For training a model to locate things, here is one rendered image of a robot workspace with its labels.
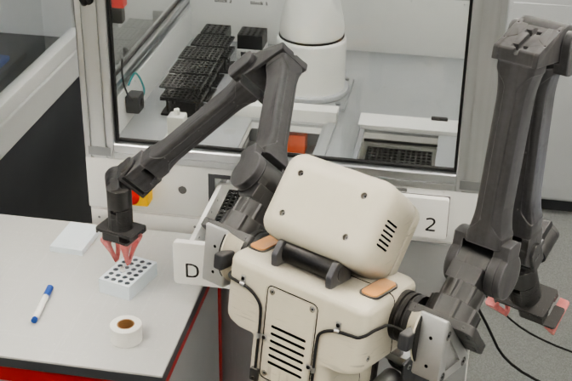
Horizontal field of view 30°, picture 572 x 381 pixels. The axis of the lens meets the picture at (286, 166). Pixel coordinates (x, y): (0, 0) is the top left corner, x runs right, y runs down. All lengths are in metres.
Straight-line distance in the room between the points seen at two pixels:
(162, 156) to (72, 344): 0.46
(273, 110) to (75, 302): 0.74
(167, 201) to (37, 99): 0.72
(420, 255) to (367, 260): 1.05
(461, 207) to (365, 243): 1.00
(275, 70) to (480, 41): 0.52
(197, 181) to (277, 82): 0.63
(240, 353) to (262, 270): 1.25
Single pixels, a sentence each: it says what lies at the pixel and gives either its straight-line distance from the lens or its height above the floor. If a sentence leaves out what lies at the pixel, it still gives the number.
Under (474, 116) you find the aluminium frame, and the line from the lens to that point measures 2.54.
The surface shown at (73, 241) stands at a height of 0.78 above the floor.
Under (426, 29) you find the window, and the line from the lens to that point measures 2.48.
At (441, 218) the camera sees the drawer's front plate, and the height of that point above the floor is 0.88.
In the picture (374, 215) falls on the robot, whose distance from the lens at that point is 1.67.
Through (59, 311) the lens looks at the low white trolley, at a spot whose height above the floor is 0.76.
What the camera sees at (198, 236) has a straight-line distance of 2.53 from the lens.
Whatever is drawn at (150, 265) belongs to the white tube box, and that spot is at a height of 0.80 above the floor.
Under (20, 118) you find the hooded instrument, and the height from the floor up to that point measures 0.87.
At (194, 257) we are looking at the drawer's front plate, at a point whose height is 0.89.
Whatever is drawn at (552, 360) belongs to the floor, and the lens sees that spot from 3.71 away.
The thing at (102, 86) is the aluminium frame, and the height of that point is 1.14.
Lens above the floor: 2.17
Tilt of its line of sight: 27 degrees down
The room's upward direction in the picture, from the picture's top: 1 degrees clockwise
